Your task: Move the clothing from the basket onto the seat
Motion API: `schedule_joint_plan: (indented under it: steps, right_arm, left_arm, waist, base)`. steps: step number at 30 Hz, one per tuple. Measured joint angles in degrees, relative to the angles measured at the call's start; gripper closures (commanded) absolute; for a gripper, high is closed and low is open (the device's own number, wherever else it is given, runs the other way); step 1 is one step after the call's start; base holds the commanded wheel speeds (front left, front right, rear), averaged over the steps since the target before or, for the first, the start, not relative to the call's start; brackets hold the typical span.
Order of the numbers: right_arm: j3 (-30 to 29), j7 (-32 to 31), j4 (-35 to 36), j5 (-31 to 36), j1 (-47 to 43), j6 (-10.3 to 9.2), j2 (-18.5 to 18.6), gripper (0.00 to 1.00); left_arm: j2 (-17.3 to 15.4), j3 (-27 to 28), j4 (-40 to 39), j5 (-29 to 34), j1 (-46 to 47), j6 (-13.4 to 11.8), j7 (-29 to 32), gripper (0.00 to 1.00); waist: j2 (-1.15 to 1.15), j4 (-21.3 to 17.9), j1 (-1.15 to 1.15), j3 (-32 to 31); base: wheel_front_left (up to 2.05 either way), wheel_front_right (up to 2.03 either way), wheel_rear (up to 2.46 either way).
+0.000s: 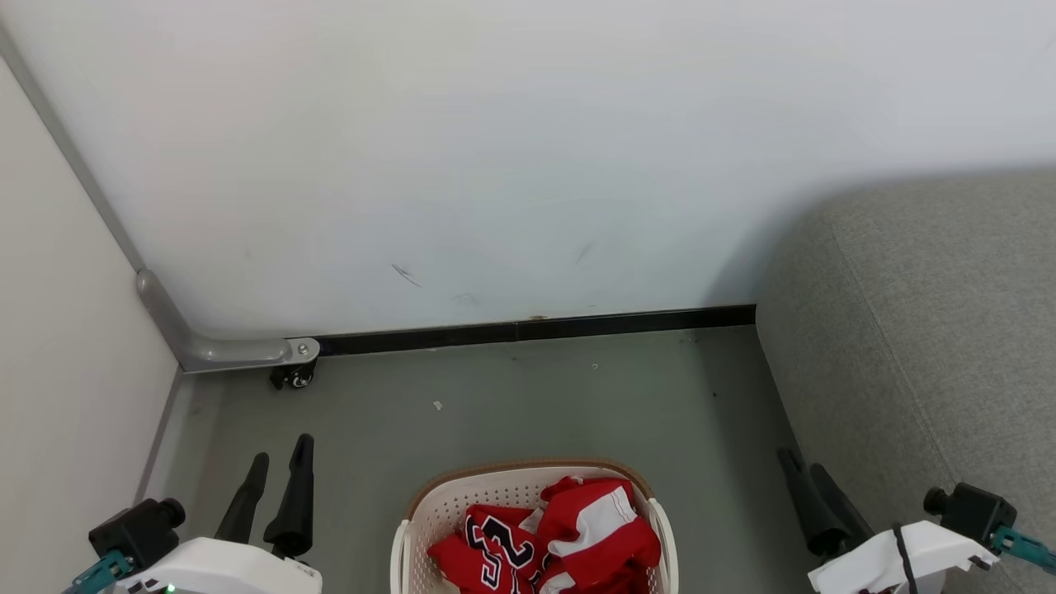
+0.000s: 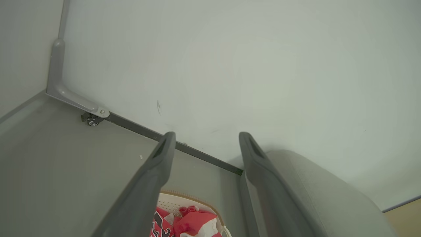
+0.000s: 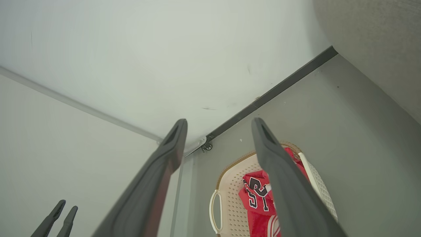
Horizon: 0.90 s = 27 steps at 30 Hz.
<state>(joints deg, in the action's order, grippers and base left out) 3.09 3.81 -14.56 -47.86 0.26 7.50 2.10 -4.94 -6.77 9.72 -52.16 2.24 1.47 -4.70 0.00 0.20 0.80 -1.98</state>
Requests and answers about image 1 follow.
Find grey metal partition frame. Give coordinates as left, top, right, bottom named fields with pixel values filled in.
left=0, top=25, right=321, bottom=374

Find teal right camera cable connector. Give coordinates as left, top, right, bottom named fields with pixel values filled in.
left=990, top=526, right=1056, bottom=576

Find teal camera cable connector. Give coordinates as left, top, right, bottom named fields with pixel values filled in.
left=64, top=550, right=134, bottom=594
left=990, top=526, right=1056, bottom=576

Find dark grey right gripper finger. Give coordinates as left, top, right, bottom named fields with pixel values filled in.
left=809, top=463, right=875, bottom=543
left=776, top=447, right=852, bottom=559

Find red and white striped garment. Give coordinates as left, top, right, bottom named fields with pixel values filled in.
left=532, top=476, right=662, bottom=594

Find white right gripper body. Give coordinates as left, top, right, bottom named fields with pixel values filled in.
left=807, top=520, right=1001, bottom=594

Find teal left camera cable connector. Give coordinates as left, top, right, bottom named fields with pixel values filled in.
left=64, top=550, right=134, bottom=594

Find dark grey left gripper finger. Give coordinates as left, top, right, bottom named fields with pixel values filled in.
left=214, top=451, right=271, bottom=545
left=262, top=434, right=316, bottom=559

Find small black caster wheel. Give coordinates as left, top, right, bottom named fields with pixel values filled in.
left=270, top=363, right=316, bottom=391

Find red jersey with black lettering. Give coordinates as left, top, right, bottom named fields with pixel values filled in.
left=427, top=503, right=554, bottom=594

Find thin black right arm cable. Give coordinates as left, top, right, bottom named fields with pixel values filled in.
left=893, top=524, right=919, bottom=594

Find cream perforated plastic laundry basket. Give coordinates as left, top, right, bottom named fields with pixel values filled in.
left=390, top=459, right=680, bottom=594

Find black baseboard strip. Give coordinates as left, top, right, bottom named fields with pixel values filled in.
left=318, top=304, right=757, bottom=357

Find grey fabric sofa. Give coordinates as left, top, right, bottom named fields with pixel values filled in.
left=755, top=169, right=1056, bottom=594

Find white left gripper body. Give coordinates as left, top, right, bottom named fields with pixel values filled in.
left=114, top=536, right=323, bottom=594

